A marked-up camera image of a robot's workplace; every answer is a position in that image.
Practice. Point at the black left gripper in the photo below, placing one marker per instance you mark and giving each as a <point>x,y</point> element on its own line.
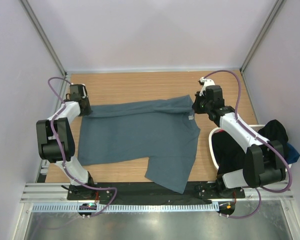
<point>88,110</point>

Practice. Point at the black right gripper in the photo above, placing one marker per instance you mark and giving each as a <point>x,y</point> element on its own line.
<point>196,106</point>

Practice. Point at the teal blue t-shirt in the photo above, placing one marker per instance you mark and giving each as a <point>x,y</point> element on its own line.
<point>164,131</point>

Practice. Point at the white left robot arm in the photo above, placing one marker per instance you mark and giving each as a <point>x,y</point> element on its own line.
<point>56,142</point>

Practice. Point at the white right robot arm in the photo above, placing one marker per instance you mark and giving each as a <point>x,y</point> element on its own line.
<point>264,161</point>

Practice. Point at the white laundry basket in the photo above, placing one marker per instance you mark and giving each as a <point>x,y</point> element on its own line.
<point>212,147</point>

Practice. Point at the black t-shirt in basket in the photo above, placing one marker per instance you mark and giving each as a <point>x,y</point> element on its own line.
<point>240,150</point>

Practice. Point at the blue garment in basket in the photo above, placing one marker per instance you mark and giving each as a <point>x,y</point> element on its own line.
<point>293,155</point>

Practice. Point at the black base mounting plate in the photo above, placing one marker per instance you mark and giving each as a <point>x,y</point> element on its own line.
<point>150,193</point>

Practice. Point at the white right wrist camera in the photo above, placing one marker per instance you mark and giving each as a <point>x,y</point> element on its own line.
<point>205,82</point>

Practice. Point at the aluminium left frame rail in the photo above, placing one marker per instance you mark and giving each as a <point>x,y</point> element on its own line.
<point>42,35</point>

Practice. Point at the aluminium frame rail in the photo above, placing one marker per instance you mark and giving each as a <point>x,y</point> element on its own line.
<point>42,35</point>
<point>270,19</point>
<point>59,193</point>

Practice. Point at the aluminium front frame rail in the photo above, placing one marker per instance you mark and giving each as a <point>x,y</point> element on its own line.
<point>59,193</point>

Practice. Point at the aluminium right frame rail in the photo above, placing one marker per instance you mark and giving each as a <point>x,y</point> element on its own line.
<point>270,19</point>

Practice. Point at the white slotted cable duct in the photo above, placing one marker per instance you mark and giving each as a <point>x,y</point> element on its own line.
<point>80,207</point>

